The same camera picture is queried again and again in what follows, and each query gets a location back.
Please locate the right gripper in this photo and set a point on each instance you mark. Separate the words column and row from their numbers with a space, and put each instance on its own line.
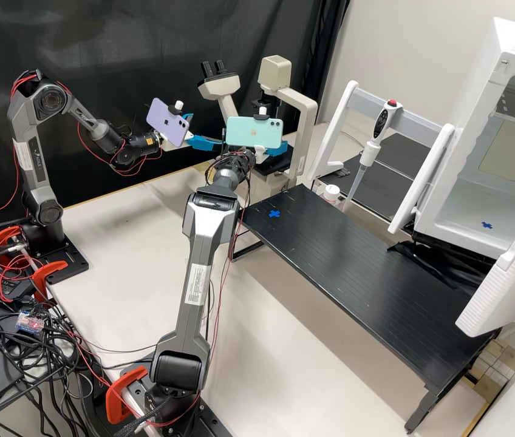
column 262, row 154

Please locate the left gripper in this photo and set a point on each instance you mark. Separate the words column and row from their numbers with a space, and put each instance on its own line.
column 188, row 138

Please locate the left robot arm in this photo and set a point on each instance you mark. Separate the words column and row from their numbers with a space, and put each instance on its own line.
column 27, row 136

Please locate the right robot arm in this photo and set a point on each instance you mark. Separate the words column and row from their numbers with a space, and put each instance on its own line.
column 205, row 255

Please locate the cream microscope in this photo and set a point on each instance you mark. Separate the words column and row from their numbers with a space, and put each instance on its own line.
column 300, row 118

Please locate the white-capped bottle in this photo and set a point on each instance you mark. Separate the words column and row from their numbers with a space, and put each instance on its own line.
column 331, row 193

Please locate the pipette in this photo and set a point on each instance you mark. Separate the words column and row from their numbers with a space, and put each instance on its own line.
column 381, row 125

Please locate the large black platform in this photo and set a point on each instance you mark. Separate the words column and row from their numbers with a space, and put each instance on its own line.
column 353, row 259

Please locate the white pipette stand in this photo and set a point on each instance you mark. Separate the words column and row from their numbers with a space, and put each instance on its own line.
column 430, row 177

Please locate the red clamp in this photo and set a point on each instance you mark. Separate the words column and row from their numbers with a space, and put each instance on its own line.
column 118, row 393
column 48, row 271
column 9, row 236

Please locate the white incubator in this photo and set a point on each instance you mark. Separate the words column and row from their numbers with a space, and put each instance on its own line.
column 476, row 200

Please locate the small circuit board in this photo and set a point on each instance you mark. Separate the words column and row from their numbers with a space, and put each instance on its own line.
column 29, row 322

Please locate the incubator door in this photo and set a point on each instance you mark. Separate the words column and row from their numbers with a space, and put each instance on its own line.
column 508, row 282

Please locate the right wrist camera phone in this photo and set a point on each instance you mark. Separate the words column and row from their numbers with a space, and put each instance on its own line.
column 250, row 129

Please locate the wrist camera phone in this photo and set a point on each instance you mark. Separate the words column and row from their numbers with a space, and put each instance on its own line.
column 250, row 129
column 164, row 120

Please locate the left wrist camera phone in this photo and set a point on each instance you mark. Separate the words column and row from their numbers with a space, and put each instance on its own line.
column 164, row 120

